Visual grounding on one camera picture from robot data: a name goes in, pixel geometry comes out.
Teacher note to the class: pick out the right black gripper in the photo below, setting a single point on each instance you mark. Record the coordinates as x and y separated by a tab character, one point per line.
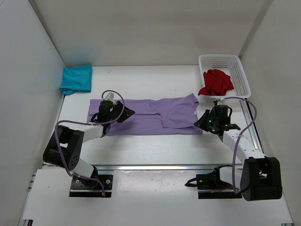
201	123

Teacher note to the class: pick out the lavender t shirt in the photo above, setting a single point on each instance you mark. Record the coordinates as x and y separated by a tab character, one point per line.
167	116

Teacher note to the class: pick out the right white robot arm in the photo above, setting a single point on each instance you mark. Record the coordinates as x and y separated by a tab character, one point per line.
258	179

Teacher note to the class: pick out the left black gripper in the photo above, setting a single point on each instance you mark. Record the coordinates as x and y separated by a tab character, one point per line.
127	113

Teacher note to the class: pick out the white plastic laundry basket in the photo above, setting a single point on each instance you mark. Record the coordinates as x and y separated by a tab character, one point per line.
231	66

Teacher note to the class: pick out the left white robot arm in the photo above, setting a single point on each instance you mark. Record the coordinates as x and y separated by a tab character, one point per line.
64	147

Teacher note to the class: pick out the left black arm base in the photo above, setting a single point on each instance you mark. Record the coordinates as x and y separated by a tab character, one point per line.
90	188

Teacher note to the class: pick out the teal t shirt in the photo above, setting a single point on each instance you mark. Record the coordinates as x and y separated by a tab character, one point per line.
76	80

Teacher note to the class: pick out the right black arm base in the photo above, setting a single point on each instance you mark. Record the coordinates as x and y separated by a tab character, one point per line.
210	186

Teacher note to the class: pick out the red t shirt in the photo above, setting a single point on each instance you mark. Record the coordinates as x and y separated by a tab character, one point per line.
217	83

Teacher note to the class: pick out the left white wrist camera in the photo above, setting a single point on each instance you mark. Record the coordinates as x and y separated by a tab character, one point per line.
110	97

